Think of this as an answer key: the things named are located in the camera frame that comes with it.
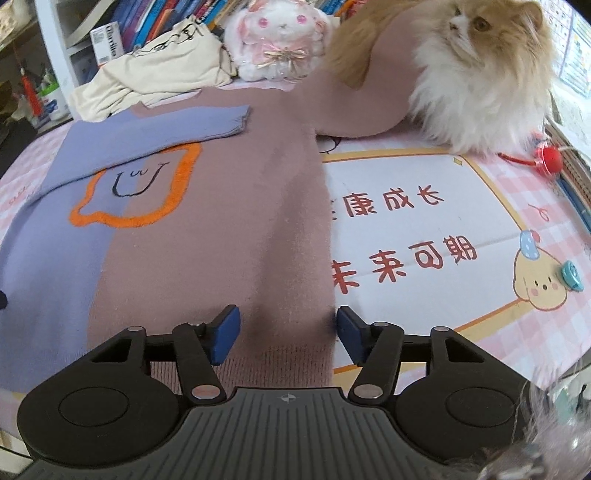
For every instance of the fluffy grey sleeve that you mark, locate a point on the fluffy grey sleeve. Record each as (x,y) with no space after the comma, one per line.
(549,438)

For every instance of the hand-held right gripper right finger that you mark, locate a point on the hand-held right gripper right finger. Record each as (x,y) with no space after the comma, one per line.
(350,334)

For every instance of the large grey leaning book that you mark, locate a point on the large grey leaning book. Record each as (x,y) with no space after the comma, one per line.
(85,34)

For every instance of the purple and mauve sweater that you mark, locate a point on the purple and mauve sweater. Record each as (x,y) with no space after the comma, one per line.
(207,230)

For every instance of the white box with striped label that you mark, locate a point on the white box with striped label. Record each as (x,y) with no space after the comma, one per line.
(107,41)

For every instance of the white pink bunny plush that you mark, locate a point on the white pink bunny plush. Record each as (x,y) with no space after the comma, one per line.
(272,37)

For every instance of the dark green cloth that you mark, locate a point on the dark green cloth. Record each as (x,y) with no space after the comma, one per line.
(5,99)

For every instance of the row of colourful books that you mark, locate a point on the row of colourful books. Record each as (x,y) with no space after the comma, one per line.
(161,18)

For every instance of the corrugated cardboard board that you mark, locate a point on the corrugated cardboard board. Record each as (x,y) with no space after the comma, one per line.
(575,161)

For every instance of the cream cloth garment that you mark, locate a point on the cream cloth garment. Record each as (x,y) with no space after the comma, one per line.
(161,69)

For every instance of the fluffy orange white cat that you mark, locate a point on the fluffy orange white cat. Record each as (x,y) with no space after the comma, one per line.
(480,83)

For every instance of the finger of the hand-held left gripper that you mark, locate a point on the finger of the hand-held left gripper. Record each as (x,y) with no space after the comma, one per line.
(2,300)

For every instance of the alphabet wall poster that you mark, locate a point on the alphabet wall poster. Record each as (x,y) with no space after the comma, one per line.
(572,50)

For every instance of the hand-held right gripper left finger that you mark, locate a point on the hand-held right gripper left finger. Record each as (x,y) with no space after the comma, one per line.
(226,334)

